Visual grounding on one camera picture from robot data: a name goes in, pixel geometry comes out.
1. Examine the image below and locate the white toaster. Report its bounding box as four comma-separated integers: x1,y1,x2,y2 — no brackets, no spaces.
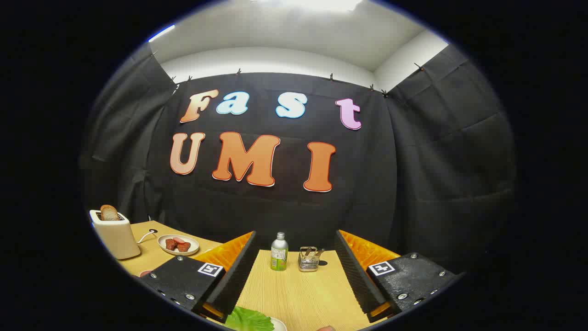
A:
89,209,141,260

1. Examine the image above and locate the black backdrop cloth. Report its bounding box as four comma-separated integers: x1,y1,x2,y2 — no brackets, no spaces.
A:
79,44,517,276

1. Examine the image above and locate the green lettuce leaf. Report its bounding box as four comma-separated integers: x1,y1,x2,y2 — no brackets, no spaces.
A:
224,307,275,331

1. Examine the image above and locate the silver bottle with green label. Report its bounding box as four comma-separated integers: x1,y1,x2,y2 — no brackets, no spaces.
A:
270,232,289,271

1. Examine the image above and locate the round white meat plate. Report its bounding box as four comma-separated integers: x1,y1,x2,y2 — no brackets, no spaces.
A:
158,234,200,256

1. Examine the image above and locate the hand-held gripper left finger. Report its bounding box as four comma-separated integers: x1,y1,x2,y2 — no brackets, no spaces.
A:
140,231,261,323

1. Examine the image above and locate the ceiling light panel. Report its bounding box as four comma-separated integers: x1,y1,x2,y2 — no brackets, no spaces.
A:
250,0,363,12

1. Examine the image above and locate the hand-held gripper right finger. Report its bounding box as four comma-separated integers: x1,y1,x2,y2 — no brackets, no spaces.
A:
334,229,462,323

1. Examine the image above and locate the wire mesh utensil holder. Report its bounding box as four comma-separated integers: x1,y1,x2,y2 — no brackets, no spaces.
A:
298,246,325,272

